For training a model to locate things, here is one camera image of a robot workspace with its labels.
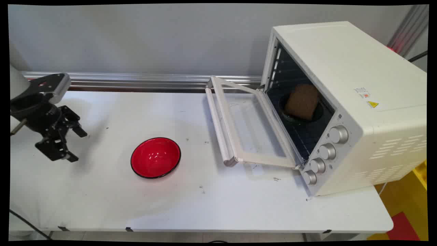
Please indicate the white toaster oven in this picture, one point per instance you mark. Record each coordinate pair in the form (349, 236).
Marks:
(341, 61)

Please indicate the aluminium frame post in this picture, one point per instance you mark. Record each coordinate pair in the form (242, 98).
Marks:
(409, 30)

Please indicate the yellow warning sticker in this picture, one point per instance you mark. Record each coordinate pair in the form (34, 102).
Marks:
(372, 104)

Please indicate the white label sticker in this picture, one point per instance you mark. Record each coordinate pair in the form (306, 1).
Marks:
(362, 92)

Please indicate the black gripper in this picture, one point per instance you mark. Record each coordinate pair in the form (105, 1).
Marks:
(37, 114)

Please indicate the aluminium rail along table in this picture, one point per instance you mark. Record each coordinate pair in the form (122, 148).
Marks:
(136, 80)

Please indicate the brown bread slice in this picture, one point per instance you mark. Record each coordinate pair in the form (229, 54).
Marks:
(302, 100)

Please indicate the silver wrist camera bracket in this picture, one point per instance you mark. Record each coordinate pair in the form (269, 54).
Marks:
(59, 87)

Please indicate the red bowl with black rim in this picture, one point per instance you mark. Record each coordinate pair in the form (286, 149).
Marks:
(155, 158)

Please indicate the silver oven knob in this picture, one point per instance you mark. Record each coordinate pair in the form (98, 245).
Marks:
(318, 165)
(310, 177)
(327, 151)
(338, 134)

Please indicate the white refrigerator door shelf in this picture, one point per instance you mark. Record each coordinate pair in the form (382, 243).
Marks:
(218, 126)

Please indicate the dark bowl under bread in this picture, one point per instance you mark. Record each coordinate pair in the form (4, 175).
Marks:
(319, 111)

